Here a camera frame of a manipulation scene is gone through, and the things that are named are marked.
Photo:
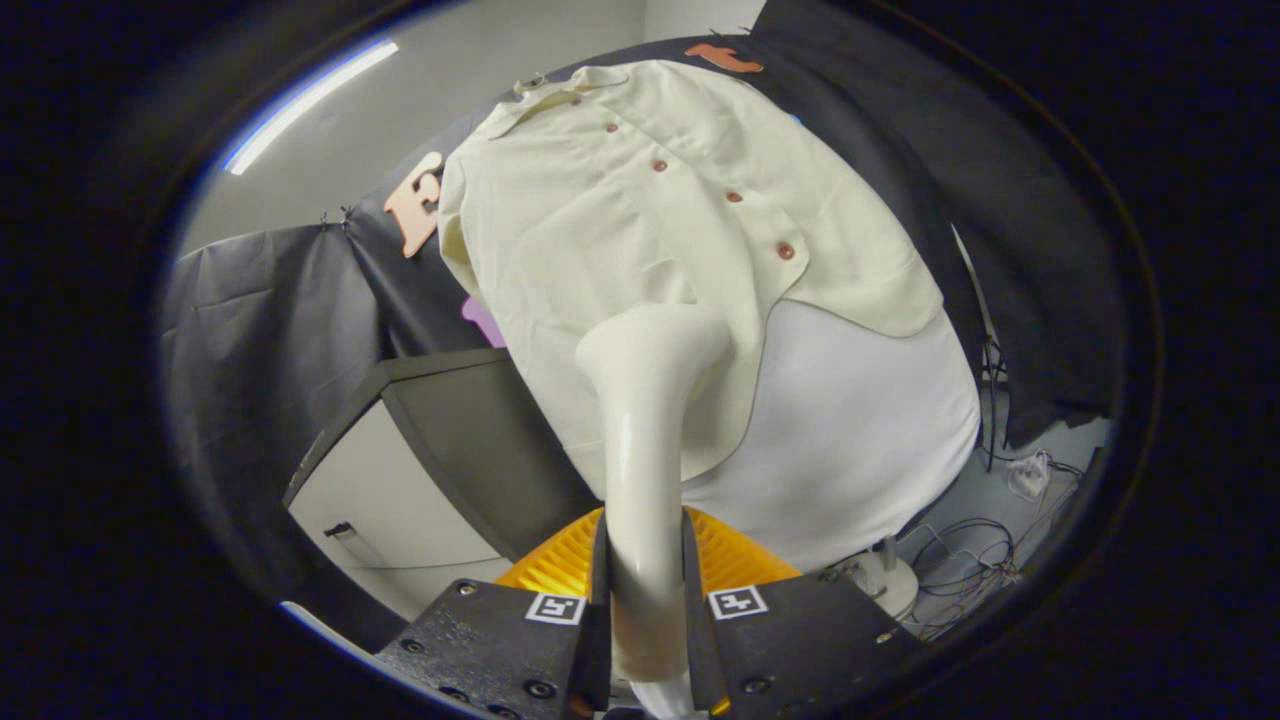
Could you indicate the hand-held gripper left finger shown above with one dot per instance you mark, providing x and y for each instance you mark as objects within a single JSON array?
[{"x": 602, "y": 640}]

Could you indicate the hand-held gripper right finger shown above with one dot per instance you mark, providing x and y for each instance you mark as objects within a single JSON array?
[{"x": 694, "y": 640}]

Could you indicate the cream button-up shirt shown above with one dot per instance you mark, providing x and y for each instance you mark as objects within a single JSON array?
[{"x": 620, "y": 220}]

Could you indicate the white stand base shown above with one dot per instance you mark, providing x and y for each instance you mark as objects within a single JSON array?
[{"x": 890, "y": 585}]

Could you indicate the grey cabinet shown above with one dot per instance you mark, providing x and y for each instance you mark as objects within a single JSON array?
[{"x": 480, "y": 440}]

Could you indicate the white ironing board pad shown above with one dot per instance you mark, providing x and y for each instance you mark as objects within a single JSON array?
[{"x": 850, "y": 430}]

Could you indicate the white power adapter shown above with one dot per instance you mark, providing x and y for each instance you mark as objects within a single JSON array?
[{"x": 1027, "y": 478}]

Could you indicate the thin black stand pole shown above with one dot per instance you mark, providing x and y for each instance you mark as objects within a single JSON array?
[{"x": 989, "y": 400}]

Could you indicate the black backdrop cloth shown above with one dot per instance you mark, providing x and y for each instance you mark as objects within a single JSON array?
[{"x": 270, "y": 320}]

